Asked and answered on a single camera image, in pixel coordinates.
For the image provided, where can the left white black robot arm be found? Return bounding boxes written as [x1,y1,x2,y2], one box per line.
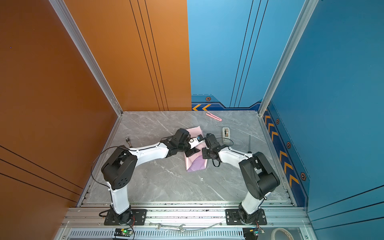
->
[101,136,203,225]

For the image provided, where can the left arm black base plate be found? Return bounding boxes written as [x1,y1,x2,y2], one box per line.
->
[104,209,147,226]

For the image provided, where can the green circuit board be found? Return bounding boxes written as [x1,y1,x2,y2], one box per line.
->
[243,228,260,240]
[114,229,135,240]

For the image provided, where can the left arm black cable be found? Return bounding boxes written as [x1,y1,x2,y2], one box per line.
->
[90,146,121,190]

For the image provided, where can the silver wrench on rail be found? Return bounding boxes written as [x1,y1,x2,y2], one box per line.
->
[149,222,186,233]

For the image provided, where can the white tape roll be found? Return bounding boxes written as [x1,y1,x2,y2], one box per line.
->
[271,227,295,240]

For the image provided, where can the right green circuit board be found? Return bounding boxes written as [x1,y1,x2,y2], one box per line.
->
[243,228,260,240]

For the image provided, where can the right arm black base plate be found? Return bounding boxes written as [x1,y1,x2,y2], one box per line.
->
[225,209,268,226]

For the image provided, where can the red handled ratchet tool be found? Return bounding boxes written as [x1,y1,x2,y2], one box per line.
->
[126,137,132,148]

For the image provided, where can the white tape dispenser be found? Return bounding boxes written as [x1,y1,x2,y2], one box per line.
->
[222,127,231,142]

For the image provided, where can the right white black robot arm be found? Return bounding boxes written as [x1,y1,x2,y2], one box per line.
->
[202,145,281,226]

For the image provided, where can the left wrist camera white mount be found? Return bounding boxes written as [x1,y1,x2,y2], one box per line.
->
[173,129,204,149]

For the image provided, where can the pink wrapping paper sheet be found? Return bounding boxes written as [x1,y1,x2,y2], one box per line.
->
[185,127,207,172]

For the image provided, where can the left green circuit board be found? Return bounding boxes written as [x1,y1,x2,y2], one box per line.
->
[114,229,135,240]

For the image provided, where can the pink scissors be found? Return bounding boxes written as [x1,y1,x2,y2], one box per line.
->
[206,112,222,122]

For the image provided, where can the yellow handled screwdriver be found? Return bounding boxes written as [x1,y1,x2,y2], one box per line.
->
[248,135,252,154]

